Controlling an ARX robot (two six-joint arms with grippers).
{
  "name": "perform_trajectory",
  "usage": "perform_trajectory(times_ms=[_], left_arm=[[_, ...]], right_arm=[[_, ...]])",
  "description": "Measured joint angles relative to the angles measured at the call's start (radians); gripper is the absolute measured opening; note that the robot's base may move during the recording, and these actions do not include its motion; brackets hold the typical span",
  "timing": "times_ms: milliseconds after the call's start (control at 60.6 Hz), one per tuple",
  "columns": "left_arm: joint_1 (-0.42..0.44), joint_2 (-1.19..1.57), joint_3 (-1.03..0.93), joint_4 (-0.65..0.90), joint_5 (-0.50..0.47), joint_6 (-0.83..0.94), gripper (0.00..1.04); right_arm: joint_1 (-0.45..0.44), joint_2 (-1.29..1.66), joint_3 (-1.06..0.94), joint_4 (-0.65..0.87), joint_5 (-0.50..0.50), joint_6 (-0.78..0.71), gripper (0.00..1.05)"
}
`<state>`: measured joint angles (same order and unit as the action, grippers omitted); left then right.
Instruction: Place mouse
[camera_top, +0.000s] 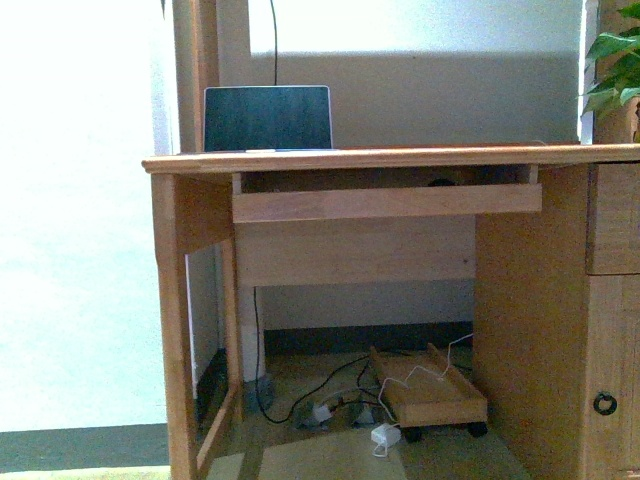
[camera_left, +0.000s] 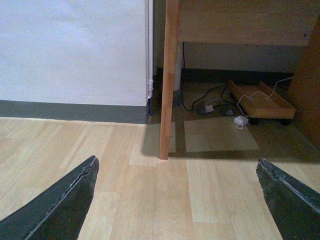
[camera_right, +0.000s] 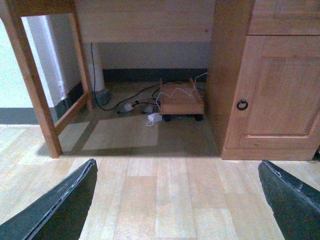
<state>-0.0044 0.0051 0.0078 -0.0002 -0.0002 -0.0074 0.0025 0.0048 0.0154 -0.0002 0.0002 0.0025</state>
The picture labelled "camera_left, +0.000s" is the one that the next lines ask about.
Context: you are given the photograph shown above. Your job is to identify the white power adapter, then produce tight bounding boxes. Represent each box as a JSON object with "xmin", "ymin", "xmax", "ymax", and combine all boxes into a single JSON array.
[{"xmin": 234, "ymin": 115, "xmax": 249, "ymax": 126}]

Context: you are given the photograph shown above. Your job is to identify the white plug block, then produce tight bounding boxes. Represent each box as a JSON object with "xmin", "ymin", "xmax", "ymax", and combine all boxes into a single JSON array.
[{"xmin": 205, "ymin": 105, "xmax": 214, "ymax": 113}]

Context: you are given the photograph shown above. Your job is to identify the white wall pipe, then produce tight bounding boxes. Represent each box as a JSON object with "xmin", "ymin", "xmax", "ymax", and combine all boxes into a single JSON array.
[{"xmin": 145, "ymin": 0, "xmax": 153, "ymax": 101}]

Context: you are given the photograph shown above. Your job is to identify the black power cable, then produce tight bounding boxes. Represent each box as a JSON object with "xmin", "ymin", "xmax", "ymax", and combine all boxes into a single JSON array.
[{"xmin": 181, "ymin": 41, "xmax": 238, "ymax": 113}]

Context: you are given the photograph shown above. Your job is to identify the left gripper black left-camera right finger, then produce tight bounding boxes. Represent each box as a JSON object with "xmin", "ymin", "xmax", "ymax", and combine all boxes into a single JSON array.
[{"xmin": 256, "ymin": 158, "xmax": 320, "ymax": 240}]

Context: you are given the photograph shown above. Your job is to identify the wooden wheeled stand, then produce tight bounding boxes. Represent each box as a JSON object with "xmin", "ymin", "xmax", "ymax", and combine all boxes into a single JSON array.
[{"xmin": 228, "ymin": 81, "xmax": 296, "ymax": 126}]

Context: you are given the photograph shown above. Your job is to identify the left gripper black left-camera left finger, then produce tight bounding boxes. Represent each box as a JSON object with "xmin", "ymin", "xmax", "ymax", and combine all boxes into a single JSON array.
[{"xmin": 0, "ymin": 155, "xmax": 99, "ymax": 240}]

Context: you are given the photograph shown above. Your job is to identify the wooden desk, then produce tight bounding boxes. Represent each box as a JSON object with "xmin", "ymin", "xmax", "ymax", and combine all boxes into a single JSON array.
[{"xmin": 159, "ymin": 0, "xmax": 320, "ymax": 160}]

